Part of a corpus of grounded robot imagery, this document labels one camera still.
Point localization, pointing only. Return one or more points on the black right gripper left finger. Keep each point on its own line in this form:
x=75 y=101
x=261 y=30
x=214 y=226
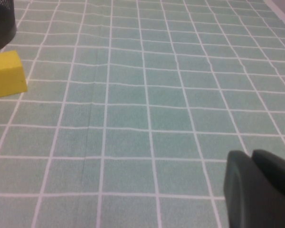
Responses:
x=244 y=202

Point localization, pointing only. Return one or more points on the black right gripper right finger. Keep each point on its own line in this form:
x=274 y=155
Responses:
x=275 y=171

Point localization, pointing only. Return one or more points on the black mesh wastebasket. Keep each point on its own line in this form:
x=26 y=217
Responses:
x=1 y=26

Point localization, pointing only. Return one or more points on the green checked tablecloth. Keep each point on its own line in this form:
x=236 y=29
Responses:
x=142 y=107

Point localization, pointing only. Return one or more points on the yellow cube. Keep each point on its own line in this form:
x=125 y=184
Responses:
x=8 y=76

